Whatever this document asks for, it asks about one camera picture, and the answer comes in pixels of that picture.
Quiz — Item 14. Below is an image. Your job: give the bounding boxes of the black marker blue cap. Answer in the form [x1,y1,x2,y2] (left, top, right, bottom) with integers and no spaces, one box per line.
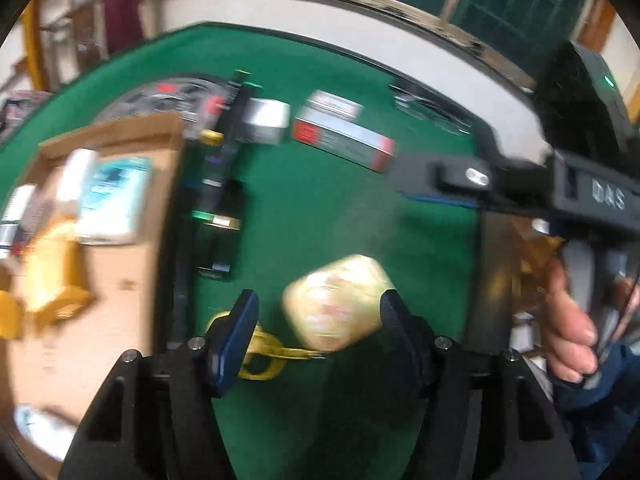
[192,182,246,281]

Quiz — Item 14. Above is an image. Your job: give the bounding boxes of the black marker yellow cap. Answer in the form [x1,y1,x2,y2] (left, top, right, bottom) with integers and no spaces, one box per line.
[199,129,228,191]

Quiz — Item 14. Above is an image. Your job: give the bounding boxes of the floral cloth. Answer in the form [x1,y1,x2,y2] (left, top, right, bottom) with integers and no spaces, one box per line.
[0,89,51,131]

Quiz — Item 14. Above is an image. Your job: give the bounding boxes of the wooden framed window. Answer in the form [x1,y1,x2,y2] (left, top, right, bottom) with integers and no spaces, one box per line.
[165,0,621,91]

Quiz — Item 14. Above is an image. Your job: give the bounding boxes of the pale rounded case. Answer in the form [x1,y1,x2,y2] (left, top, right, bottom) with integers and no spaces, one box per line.
[281,254,398,353]

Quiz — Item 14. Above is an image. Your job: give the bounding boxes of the cartoon tissue pack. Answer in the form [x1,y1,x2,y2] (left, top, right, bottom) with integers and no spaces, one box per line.
[75,155,153,246]

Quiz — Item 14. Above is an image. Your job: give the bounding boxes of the person's right forearm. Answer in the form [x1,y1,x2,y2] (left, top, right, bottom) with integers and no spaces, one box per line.
[550,340,640,461]

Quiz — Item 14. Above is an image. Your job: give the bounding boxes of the dark wooden chair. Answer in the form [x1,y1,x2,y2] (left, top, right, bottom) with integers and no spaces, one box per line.
[40,0,121,76]

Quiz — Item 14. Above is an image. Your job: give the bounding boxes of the white box pink label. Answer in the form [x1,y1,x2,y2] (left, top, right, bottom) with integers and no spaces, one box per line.
[302,89,365,122]

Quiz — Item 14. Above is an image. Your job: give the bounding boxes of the maroon cloth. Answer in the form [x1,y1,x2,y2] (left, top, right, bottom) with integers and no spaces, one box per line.
[102,0,146,56]

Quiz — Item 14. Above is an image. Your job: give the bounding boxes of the white lotion bottle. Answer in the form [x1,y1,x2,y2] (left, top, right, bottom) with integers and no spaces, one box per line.
[55,149,98,206]

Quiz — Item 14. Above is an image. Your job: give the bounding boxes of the white oblong case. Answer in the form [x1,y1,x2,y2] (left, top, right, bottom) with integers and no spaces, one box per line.
[242,97,292,146]

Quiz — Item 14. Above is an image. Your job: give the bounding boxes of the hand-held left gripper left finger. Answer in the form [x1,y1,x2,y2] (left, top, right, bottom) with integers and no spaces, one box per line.
[59,289,261,480]

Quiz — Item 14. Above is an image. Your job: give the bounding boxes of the person's right hand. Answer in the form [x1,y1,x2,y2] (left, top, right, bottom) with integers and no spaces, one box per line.
[542,260,601,383]

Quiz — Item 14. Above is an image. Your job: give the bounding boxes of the wooden wall shelf unit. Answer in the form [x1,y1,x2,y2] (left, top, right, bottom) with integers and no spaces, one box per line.
[15,0,56,91]

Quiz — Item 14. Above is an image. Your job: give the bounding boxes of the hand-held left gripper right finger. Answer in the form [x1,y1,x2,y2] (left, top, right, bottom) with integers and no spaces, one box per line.
[379,290,583,480]

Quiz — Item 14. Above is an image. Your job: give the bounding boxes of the tall grey red box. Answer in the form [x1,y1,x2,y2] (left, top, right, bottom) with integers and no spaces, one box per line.
[291,117,397,173]

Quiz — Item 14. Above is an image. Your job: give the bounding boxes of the brown cardboard box tray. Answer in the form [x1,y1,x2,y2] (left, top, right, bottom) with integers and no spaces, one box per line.
[0,112,188,461]

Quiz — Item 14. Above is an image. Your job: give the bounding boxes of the eyeglasses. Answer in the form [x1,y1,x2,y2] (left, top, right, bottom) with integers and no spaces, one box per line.
[390,82,473,136]

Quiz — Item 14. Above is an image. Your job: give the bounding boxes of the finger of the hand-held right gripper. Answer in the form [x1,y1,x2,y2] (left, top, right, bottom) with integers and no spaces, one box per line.
[384,150,551,211]

